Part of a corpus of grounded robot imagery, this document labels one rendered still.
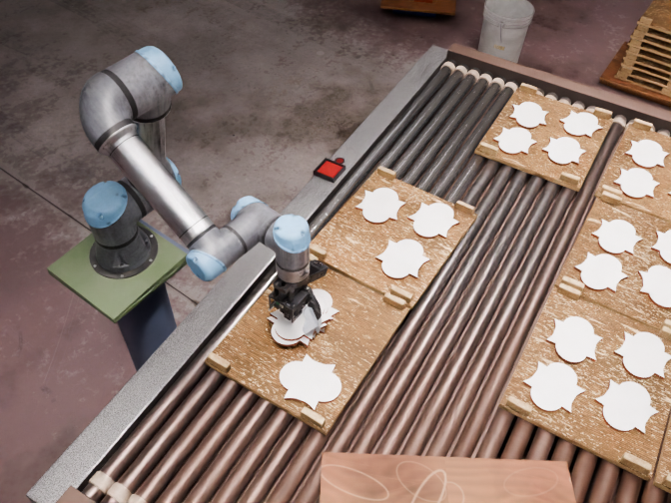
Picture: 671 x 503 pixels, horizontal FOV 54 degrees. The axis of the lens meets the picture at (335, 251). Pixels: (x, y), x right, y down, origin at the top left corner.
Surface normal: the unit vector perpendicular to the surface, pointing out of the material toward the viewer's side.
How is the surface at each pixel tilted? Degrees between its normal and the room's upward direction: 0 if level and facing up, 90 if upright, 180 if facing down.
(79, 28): 0
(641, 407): 0
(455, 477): 0
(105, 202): 11
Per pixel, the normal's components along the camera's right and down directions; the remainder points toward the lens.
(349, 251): 0.03, -0.66
